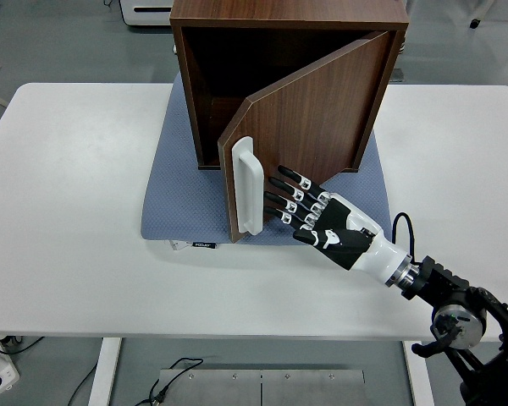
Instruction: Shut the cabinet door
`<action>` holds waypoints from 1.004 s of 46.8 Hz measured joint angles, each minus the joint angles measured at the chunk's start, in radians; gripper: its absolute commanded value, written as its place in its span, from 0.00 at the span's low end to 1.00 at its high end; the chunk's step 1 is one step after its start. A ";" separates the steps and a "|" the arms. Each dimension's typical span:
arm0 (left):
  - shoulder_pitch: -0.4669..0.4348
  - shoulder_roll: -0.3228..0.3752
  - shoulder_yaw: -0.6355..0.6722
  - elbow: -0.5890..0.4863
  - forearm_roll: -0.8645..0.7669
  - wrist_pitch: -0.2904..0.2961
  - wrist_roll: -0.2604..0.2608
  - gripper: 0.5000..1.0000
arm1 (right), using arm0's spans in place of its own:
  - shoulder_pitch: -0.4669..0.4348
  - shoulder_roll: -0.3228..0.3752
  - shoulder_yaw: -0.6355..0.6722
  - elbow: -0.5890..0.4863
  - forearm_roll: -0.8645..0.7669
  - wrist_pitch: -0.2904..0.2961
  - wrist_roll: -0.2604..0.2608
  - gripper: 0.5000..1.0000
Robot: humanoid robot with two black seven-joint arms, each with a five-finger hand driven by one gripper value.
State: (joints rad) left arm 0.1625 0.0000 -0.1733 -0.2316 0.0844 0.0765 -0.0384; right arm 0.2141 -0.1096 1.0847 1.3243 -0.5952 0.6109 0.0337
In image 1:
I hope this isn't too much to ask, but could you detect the white door handle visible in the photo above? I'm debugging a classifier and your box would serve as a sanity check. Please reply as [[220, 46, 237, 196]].
[[231, 134, 265, 235]]

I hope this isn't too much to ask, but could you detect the white box appliance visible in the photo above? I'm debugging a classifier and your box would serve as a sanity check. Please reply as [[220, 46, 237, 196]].
[[119, 0, 174, 28]]

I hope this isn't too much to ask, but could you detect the white power strip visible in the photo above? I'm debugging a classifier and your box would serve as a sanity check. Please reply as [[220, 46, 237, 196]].
[[0, 334, 21, 395]]

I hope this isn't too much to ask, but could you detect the black cable with plug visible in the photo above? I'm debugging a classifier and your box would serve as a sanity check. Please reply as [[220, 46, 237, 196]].
[[135, 357, 205, 406]]

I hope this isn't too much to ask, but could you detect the brown wooden cabinet door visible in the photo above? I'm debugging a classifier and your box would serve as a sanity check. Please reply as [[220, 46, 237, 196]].
[[218, 30, 394, 244]]

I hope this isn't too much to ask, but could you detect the thin black cable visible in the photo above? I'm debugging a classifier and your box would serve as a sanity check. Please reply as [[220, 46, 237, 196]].
[[66, 362, 100, 406]]

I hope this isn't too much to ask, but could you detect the white table leg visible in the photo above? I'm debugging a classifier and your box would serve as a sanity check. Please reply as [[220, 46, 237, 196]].
[[87, 337, 123, 406], [402, 340, 435, 406]]

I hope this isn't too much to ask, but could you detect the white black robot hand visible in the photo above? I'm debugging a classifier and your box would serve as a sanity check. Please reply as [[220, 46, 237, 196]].
[[263, 164, 410, 285]]

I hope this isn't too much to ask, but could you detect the grey metal plate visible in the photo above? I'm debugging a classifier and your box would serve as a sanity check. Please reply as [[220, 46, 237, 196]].
[[158, 368, 262, 406], [260, 369, 367, 406]]

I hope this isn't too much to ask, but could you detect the brown wooden cabinet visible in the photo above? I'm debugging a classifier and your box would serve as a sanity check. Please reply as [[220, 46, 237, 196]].
[[169, 0, 410, 174]]

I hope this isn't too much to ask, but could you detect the blue grey textured mat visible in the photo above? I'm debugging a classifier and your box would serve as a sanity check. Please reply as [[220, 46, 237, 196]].
[[141, 71, 392, 247]]

